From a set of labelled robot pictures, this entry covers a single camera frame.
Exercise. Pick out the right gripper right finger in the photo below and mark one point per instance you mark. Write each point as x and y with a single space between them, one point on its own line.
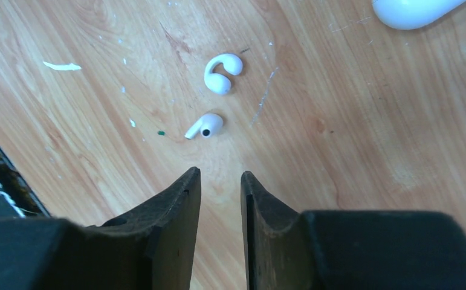
347 249

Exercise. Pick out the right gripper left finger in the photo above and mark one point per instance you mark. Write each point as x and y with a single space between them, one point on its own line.
151 246

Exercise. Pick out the white stem earbud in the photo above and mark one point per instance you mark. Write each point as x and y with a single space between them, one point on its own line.
207 126

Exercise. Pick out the white oval earbud case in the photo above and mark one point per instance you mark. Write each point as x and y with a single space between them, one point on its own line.
412 14

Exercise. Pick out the white clip earbud middle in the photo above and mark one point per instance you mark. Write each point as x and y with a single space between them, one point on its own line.
219 83

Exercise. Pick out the white plastic scrap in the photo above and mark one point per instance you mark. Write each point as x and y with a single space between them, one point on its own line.
63 67

